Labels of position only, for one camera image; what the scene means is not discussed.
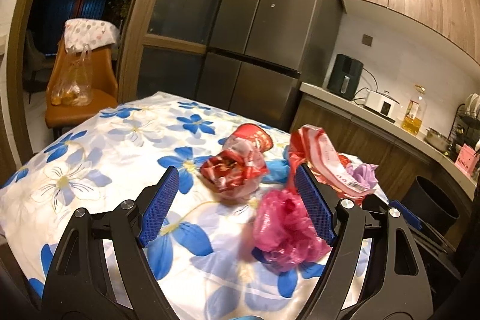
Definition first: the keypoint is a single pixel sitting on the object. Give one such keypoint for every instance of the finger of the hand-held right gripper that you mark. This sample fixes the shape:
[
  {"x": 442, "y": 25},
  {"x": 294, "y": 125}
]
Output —
[{"x": 410, "y": 217}]

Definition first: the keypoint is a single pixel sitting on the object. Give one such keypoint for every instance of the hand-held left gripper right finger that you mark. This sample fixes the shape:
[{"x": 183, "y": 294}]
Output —
[{"x": 315, "y": 207}]

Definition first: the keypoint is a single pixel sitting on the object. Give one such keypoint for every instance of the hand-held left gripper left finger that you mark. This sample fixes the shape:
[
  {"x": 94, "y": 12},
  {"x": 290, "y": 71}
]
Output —
[{"x": 159, "y": 207}]

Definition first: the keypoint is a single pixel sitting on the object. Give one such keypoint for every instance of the black trash bin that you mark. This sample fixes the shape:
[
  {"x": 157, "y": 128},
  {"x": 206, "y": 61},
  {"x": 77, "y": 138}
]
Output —
[{"x": 431, "y": 207}]

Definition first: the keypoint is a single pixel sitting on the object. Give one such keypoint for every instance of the pink plastic bag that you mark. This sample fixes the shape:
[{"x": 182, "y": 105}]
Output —
[{"x": 285, "y": 233}]

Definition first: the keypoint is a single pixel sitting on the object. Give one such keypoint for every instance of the purple plastic bag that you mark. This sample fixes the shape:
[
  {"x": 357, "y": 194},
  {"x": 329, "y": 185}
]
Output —
[{"x": 363, "y": 173}]

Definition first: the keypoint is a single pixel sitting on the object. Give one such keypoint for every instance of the red wrapper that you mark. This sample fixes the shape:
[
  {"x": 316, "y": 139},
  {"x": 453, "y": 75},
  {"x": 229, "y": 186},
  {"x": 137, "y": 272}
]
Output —
[{"x": 232, "y": 173}]

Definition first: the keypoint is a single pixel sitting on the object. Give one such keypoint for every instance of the red plastic bag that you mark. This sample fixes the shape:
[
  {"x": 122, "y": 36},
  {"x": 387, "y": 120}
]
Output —
[{"x": 322, "y": 155}]

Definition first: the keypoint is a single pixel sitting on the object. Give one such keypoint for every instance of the blue floral tablecloth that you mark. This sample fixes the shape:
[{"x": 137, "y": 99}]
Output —
[{"x": 112, "y": 162}]

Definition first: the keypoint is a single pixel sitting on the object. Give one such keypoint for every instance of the pink utensil holder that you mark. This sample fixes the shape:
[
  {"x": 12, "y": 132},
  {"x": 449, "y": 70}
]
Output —
[{"x": 467, "y": 160}]

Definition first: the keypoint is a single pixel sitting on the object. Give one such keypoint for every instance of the stainless steel bowl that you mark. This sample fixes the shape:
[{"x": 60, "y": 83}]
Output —
[{"x": 438, "y": 140}]

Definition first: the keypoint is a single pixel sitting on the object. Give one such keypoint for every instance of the kitchen counter with wooden cabinets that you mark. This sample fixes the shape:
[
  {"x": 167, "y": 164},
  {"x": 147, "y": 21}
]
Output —
[{"x": 375, "y": 140}]

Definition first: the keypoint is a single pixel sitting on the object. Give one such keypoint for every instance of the red paper cup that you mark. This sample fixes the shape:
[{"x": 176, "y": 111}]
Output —
[{"x": 251, "y": 136}]

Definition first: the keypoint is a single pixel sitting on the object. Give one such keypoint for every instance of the black dish rack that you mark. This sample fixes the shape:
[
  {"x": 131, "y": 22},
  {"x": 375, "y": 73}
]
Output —
[{"x": 463, "y": 132}]

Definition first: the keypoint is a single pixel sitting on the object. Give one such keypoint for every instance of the cooking oil bottle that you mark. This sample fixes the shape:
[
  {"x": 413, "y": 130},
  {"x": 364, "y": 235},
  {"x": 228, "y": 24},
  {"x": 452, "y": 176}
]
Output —
[{"x": 412, "y": 117}]

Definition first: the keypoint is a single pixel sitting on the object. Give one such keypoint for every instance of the white electric cooker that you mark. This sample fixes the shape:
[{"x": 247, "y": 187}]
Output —
[{"x": 380, "y": 104}]

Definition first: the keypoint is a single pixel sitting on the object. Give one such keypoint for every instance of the white plate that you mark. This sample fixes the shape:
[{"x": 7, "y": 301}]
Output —
[{"x": 473, "y": 101}]

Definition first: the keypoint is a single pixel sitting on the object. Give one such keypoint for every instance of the black air fryer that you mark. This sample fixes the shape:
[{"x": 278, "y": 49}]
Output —
[{"x": 344, "y": 78}]

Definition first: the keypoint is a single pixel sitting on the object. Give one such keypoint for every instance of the orange chair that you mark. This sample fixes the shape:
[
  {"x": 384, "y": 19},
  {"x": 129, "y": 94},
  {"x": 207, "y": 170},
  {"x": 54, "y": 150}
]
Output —
[{"x": 101, "y": 76}]

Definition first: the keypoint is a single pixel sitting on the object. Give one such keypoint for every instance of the clear bag of fruit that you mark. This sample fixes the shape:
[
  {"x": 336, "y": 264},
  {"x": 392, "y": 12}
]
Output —
[{"x": 73, "y": 87}]

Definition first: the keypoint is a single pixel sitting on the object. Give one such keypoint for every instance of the polka dot cloth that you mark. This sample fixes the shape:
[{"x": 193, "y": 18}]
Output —
[{"x": 90, "y": 33}]

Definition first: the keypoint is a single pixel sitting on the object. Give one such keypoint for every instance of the grey steel refrigerator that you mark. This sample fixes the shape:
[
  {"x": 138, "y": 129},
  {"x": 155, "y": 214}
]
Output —
[{"x": 270, "y": 24}]

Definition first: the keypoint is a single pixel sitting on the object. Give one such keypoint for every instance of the wooden glass sliding door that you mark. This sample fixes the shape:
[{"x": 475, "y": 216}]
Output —
[{"x": 180, "y": 5}]

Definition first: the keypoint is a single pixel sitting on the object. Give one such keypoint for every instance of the blue curtain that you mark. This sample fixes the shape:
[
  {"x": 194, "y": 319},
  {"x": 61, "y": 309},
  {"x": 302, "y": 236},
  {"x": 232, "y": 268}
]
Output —
[{"x": 75, "y": 9}]

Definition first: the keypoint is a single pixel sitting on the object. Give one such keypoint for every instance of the dark wall outlet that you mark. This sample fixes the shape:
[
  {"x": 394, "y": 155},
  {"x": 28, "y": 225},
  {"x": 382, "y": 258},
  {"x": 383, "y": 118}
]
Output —
[{"x": 367, "y": 40}]

